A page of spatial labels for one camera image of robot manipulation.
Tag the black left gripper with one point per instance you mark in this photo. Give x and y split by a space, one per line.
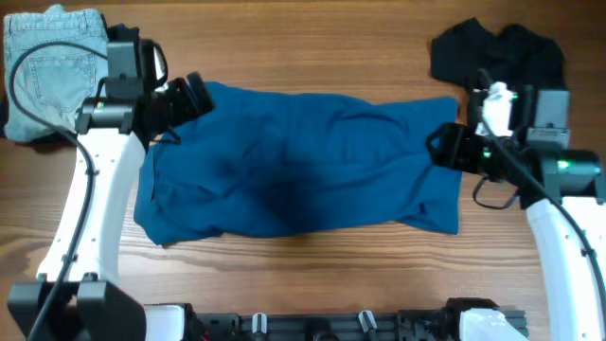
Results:
190 98

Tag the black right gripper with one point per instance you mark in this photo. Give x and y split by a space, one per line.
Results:
454 151

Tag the blue polo shirt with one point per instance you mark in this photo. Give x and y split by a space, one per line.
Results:
265 164

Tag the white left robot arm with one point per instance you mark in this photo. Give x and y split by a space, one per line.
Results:
76 295

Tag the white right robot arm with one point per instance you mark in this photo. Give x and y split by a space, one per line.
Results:
522 138

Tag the folded black garment under jeans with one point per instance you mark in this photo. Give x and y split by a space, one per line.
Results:
18 127

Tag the folded light blue jeans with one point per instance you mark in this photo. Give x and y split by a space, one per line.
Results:
53 82

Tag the crumpled black shirt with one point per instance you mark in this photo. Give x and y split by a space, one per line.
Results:
516 56

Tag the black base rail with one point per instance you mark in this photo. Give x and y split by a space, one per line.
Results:
363 326

